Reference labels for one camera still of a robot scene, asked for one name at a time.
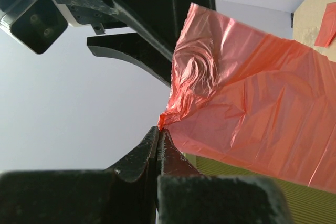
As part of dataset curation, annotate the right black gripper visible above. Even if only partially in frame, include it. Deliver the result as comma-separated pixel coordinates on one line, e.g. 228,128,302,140
55,0,216,87

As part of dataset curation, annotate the red plastic trash bag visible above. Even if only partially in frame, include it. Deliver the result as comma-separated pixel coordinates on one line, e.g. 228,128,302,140
158,3,335,193

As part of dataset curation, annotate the small red plastic bag piece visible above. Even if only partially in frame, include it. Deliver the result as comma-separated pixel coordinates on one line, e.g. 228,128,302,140
314,2,335,47

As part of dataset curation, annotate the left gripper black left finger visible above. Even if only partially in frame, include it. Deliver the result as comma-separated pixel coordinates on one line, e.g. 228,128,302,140
1,127,159,223

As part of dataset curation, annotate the olive green mesh trash bin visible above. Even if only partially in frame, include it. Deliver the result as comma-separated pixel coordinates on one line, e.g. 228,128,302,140
185,154,335,223

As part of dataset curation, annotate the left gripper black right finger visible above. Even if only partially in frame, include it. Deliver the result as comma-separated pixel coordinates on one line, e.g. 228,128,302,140
156,127,295,224

